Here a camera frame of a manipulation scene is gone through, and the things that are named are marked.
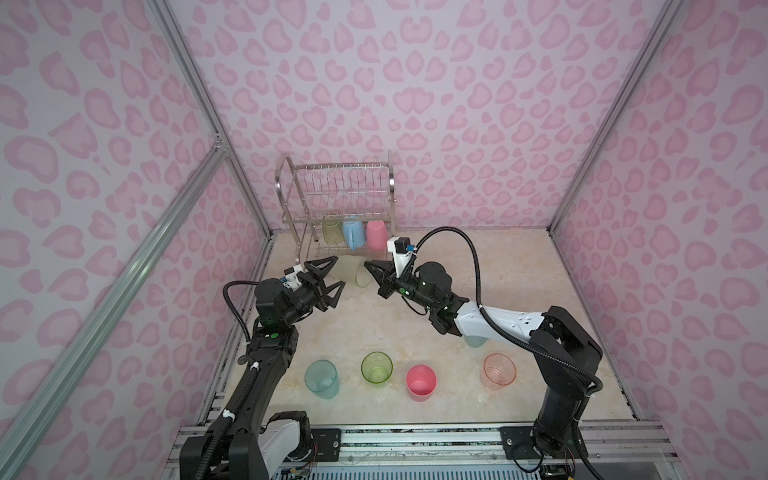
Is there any teal plastic cup left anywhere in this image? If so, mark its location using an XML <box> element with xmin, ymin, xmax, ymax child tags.
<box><xmin>304</xmin><ymin>359</ymin><xmax>340</xmax><ymax>399</ymax></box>

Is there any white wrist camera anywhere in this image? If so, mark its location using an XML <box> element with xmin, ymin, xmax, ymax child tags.
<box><xmin>387</xmin><ymin>237</ymin><xmax>417</xmax><ymax>280</ymax></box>
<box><xmin>281</xmin><ymin>264</ymin><xmax>305</xmax><ymax>290</ymax></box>

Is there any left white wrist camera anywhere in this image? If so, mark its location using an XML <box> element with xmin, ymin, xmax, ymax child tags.
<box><xmin>281</xmin><ymin>264</ymin><xmax>305</xmax><ymax>290</ymax></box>

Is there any left aluminium frame beam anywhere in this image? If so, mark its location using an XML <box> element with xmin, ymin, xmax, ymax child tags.
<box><xmin>1</xmin><ymin>146</ymin><xmax>227</xmax><ymax>479</ymax></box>

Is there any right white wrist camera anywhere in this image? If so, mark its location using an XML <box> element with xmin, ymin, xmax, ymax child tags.
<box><xmin>387</xmin><ymin>237</ymin><xmax>417</xmax><ymax>280</ymax></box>

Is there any pink plastic cup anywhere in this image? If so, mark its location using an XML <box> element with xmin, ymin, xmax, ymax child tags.
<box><xmin>406</xmin><ymin>364</ymin><xmax>438</xmax><ymax>402</ymax></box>
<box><xmin>366</xmin><ymin>220</ymin><xmax>389</xmax><ymax>252</ymax></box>

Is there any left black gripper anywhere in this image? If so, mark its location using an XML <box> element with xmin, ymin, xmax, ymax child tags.
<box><xmin>283</xmin><ymin>257</ymin><xmax>344</xmax><ymax>330</ymax></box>

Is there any yellow-green plastic cup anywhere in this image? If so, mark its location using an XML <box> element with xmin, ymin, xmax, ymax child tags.
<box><xmin>330</xmin><ymin>255</ymin><xmax>373</xmax><ymax>288</ymax></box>

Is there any clear peach plastic cup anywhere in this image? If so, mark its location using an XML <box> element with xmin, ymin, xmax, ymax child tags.
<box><xmin>481</xmin><ymin>353</ymin><xmax>517</xmax><ymax>390</ymax></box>

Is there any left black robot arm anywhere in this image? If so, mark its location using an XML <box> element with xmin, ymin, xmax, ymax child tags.
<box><xmin>179</xmin><ymin>256</ymin><xmax>345</xmax><ymax>479</ymax></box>

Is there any teal plastic cup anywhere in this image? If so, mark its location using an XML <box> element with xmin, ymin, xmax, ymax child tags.
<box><xmin>464</xmin><ymin>336</ymin><xmax>487</xmax><ymax>348</ymax></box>
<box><xmin>304</xmin><ymin>359</ymin><xmax>340</xmax><ymax>399</ymax></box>

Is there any teal plastic cup right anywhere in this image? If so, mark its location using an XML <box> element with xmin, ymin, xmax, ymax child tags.
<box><xmin>464</xmin><ymin>336</ymin><xmax>487</xmax><ymax>348</ymax></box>

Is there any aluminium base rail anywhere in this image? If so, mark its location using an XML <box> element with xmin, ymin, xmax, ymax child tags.
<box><xmin>158</xmin><ymin>419</ymin><xmax>691</xmax><ymax>480</ymax></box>

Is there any green plastic cup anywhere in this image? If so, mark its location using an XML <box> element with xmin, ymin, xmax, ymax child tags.
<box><xmin>322</xmin><ymin>218</ymin><xmax>345</xmax><ymax>247</ymax></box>
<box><xmin>360</xmin><ymin>351</ymin><xmax>393</xmax><ymax>385</ymax></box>

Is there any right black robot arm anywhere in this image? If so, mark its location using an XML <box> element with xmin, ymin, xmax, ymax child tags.
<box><xmin>364</xmin><ymin>260</ymin><xmax>603</xmax><ymax>457</ymax></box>

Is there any chrome wire dish rack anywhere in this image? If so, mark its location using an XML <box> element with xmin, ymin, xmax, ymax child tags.
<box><xmin>275</xmin><ymin>153</ymin><xmax>396</xmax><ymax>262</ymax></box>

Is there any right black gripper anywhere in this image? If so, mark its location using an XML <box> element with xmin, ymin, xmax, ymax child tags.
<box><xmin>364</xmin><ymin>260</ymin><xmax>439</xmax><ymax>311</ymax></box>

